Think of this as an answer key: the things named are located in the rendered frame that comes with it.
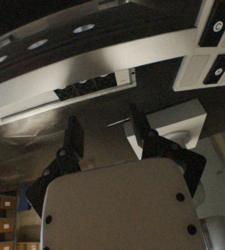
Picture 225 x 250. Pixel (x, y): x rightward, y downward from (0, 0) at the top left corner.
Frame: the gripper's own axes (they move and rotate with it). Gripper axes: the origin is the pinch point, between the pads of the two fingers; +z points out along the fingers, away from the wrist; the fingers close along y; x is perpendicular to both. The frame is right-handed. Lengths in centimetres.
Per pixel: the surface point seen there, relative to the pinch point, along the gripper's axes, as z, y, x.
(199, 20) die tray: 20.3, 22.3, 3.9
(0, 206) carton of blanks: 70, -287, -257
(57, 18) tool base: 17.8, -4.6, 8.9
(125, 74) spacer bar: 19.4, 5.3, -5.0
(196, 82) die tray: 23.7, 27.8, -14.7
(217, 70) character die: 21.7, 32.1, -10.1
